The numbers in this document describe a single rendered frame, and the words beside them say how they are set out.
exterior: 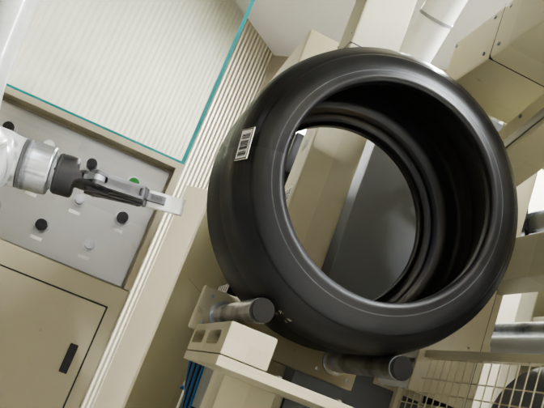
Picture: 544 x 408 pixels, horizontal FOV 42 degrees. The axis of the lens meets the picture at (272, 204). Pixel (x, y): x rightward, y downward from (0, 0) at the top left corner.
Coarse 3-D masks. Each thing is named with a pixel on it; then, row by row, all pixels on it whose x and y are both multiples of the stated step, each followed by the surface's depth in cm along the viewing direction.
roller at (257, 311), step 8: (224, 304) 150; (232, 304) 139; (240, 304) 132; (248, 304) 125; (256, 304) 123; (264, 304) 123; (272, 304) 124; (216, 312) 151; (224, 312) 143; (232, 312) 136; (240, 312) 129; (248, 312) 124; (256, 312) 123; (264, 312) 123; (272, 312) 124; (216, 320) 152; (224, 320) 144; (232, 320) 138; (240, 320) 132; (248, 320) 127; (256, 320) 123; (264, 320) 123
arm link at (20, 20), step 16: (0, 0) 110; (16, 0) 110; (32, 0) 112; (0, 16) 109; (16, 16) 110; (32, 16) 113; (0, 32) 108; (16, 32) 110; (0, 48) 107; (16, 48) 110; (0, 64) 107; (0, 80) 107; (0, 96) 108; (0, 128) 110; (0, 144) 108; (0, 160) 108; (0, 176) 111
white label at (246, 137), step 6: (246, 132) 127; (252, 132) 125; (240, 138) 128; (246, 138) 126; (252, 138) 125; (240, 144) 127; (246, 144) 125; (240, 150) 126; (246, 150) 124; (240, 156) 125; (246, 156) 124
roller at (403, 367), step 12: (336, 360) 154; (348, 360) 148; (360, 360) 142; (372, 360) 136; (384, 360) 132; (396, 360) 128; (408, 360) 129; (348, 372) 150; (360, 372) 142; (372, 372) 136; (384, 372) 131; (396, 372) 128; (408, 372) 128
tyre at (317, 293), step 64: (320, 64) 132; (384, 64) 134; (256, 128) 127; (384, 128) 164; (448, 128) 154; (256, 192) 124; (448, 192) 163; (512, 192) 138; (256, 256) 124; (448, 256) 160; (320, 320) 124; (384, 320) 125; (448, 320) 129
